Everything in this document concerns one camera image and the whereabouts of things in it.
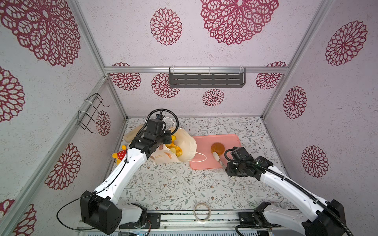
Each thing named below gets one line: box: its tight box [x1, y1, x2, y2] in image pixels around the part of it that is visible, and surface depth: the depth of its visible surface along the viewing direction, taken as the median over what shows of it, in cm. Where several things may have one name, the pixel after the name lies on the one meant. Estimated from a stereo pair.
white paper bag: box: [150, 127, 208, 163], surface depth 87 cm
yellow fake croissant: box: [165, 134, 183, 157], surface depth 92 cm
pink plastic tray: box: [189, 134, 242, 170], surface depth 107 cm
